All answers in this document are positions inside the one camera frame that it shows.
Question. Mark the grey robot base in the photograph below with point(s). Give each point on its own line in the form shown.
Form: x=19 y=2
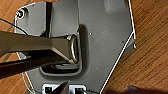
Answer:
x=100 y=36

